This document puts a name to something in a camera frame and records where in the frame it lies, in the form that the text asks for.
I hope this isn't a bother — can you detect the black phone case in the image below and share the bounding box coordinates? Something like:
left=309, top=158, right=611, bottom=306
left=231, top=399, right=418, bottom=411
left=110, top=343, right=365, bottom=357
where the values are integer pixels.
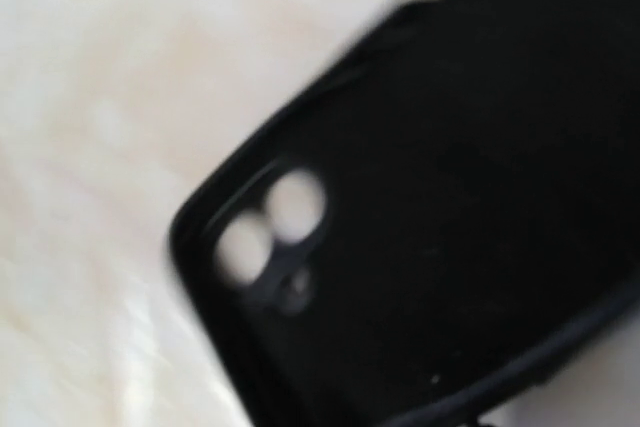
left=169, top=0, right=639, bottom=426

